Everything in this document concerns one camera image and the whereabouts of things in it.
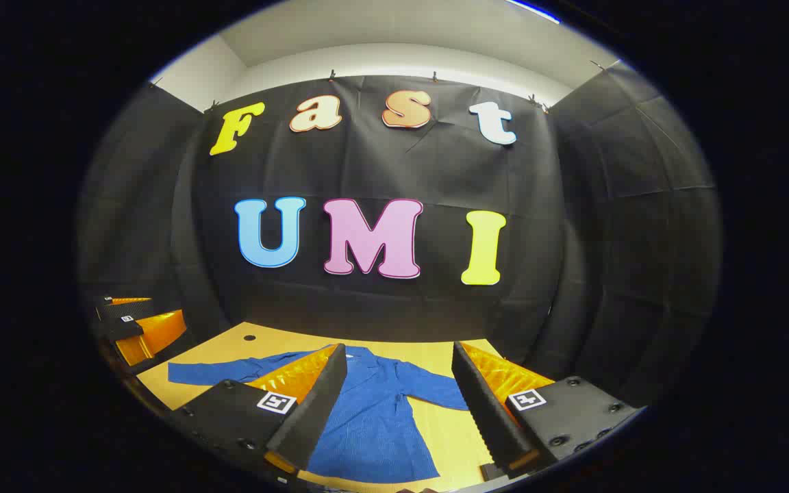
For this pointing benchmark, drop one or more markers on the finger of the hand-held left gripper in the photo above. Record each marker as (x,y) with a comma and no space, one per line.
(117,309)
(124,329)

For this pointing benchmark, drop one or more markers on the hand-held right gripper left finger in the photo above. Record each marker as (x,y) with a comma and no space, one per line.
(316,418)

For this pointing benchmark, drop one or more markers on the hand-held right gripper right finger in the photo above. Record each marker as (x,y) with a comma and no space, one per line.
(487,418)

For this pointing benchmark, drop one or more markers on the blue button-up shirt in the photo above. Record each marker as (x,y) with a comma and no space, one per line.
(381,411)

